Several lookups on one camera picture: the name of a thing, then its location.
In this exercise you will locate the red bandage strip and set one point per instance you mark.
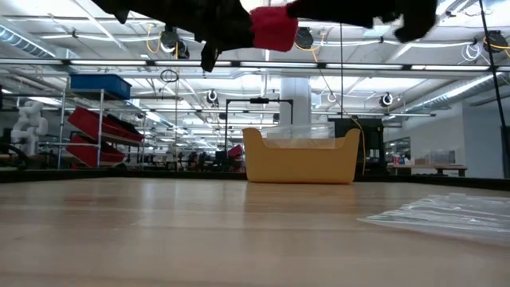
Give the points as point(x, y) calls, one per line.
point(275, 30)

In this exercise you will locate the clear plastic bag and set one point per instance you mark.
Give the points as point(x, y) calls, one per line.
point(446, 219)
point(299, 135)

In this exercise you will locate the black aluminium table frame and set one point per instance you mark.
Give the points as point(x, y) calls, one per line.
point(99, 175)

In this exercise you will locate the red plastic shelf bin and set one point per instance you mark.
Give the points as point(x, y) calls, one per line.
point(85, 119)
point(85, 153)

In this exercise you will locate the small red object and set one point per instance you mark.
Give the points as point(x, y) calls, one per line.
point(235, 151)

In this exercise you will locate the yellow plastic bin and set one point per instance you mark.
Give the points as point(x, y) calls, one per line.
point(303, 163)

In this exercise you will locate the thin black pole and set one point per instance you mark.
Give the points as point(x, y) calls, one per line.
point(494, 79)

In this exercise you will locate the black cabinet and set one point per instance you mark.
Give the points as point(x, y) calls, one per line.
point(374, 147)

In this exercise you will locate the white robot figure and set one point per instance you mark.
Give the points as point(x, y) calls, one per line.
point(28, 127)

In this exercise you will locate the metal shelf rack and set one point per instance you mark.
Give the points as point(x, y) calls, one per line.
point(100, 119)

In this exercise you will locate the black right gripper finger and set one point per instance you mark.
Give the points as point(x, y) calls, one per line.
point(338, 12)

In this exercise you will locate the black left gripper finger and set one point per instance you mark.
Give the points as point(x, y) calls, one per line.
point(209, 60)
point(227, 24)

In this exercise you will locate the blue plastic shelf bin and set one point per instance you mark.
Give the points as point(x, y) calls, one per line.
point(99, 85)

